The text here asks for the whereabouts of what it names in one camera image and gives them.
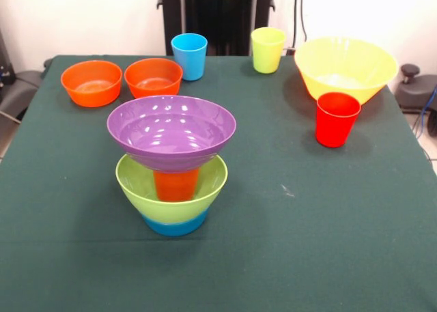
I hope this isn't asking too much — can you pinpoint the green bowl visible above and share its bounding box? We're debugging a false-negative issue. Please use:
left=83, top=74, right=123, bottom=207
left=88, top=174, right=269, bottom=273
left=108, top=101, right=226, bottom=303
left=115, top=153, right=229, bottom=224

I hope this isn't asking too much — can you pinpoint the purple bowl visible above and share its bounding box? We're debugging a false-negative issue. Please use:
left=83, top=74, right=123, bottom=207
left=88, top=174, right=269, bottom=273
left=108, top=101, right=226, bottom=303
left=106, top=95, right=237, bottom=174

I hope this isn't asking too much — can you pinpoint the orange cup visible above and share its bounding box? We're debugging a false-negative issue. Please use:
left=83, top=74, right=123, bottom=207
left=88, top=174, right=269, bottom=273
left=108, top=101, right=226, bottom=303
left=152, top=168, right=200, bottom=202

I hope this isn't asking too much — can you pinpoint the blue bowl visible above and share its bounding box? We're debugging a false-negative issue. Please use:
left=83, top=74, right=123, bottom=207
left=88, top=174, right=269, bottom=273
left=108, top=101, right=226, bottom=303
left=141, top=209, right=210, bottom=237

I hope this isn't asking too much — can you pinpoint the lime green cup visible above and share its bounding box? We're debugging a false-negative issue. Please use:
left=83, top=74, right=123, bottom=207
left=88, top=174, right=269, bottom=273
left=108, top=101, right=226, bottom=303
left=251, top=27, right=287, bottom=74

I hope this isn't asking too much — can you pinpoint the orange bowl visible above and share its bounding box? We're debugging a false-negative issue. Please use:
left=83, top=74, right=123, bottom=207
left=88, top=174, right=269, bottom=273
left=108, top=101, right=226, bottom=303
left=60, top=59, right=123, bottom=108
left=124, top=57, right=184, bottom=100

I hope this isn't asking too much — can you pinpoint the blue cup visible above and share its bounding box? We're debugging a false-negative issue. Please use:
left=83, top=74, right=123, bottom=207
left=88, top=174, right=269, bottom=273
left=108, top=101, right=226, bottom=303
left=170, top=33, right=208, bottom=82

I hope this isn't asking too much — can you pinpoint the dark green tablecloth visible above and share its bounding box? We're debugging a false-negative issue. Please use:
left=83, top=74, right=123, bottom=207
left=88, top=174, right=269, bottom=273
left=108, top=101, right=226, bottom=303
left=0, top=55, right=437, bottom=312

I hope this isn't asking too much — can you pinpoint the red cup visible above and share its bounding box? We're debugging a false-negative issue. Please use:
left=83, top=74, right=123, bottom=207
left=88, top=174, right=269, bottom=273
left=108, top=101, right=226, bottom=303
left=315, top=91, right=362, bottom=148

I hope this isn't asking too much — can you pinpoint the large yellow bowl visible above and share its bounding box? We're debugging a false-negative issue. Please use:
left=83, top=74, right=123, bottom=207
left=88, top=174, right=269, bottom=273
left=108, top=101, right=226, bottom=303
left=294, top=36, right=399, bottom=105

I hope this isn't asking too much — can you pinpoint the black chair base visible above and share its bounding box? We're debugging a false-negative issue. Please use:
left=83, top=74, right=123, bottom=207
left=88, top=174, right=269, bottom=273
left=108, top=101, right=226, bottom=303
left=395, top=63, right=437, bottom=113

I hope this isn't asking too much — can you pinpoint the dark grey chair base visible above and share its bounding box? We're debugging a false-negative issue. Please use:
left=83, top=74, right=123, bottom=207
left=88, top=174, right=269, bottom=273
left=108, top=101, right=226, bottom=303
left=0, top=70, right=44, bottom=122

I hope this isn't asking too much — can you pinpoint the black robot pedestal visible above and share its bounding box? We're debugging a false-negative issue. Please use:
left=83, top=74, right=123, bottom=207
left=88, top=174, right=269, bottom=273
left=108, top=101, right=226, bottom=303
left=157, top=0, right=286, bottom=56

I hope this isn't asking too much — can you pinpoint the black hanging cable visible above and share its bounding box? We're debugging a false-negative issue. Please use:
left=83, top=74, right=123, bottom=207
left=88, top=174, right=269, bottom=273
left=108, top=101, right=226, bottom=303
left=292, top=0, right=309, bottom=51

